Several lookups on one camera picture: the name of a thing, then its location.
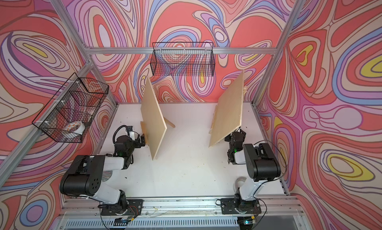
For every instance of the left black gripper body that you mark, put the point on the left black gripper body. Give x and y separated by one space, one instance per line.
136 144

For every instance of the plywood board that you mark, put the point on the plywood board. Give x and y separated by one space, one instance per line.
154 124
229 111

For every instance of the wooden easel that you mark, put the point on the wooden easel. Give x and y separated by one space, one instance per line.
215 111
167 122

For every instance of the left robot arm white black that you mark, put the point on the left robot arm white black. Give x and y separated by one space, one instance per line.
84 176

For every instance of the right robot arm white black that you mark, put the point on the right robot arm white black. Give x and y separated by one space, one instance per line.
262 168

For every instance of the silver cup of pencils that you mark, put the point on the silver cup of pencils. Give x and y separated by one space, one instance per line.
106 175

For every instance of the clear tape roll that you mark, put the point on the clear tape roll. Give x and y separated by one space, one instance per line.
238 183

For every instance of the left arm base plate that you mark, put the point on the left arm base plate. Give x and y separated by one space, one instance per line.
129 207

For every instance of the left black wire basket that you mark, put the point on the left black wire basket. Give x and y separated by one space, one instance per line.
79 100

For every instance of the black wire basket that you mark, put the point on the black wire basket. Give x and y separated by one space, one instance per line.
79 100
172 58

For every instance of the back black wire basket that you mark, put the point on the back black wire basket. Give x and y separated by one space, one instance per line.
172 58

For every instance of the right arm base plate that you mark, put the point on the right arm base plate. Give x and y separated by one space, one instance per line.
230 206

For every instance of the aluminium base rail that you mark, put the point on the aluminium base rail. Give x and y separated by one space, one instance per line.
186 213

